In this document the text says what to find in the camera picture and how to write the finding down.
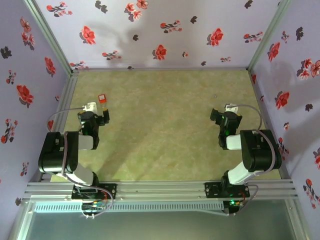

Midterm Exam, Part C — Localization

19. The red padlock with white label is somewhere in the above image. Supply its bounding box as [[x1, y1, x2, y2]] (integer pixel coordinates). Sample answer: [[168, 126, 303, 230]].
[[98, 93, 109, 113]]

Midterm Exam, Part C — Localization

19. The aluminium frame profile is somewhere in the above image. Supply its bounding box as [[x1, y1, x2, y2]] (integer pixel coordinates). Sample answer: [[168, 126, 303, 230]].
[[74, 66, 250, 71], [248, 69, 292, 180], [284, 198, 307, 240], [247, 0, 292, 71], [24, 181, 299, 201], [23, 0, 76, 73], [8, 199, 35, 240], [29, 71, 80, 183]]

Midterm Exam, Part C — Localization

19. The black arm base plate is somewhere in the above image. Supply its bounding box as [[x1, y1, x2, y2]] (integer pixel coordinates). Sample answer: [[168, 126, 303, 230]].
[[71, 183, 118, 200], [204, 181, 251, 200]]

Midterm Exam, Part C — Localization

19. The slotted grey cable duct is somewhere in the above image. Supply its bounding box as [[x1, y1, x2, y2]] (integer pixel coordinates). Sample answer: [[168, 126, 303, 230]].
[[33, 201, 224, 213]]

